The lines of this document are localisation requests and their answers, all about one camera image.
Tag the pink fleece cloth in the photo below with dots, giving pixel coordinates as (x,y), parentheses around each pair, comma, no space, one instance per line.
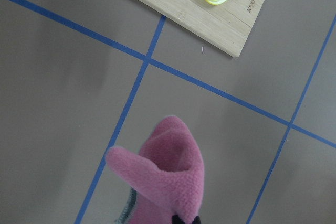
(166,176)

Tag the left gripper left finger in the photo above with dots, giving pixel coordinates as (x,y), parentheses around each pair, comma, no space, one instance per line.
(176,219)

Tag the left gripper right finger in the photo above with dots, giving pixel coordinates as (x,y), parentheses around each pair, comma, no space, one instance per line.
(196,220)

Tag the wooden cutting board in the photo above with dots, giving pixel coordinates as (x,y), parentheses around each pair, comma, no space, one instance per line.
(225,26)

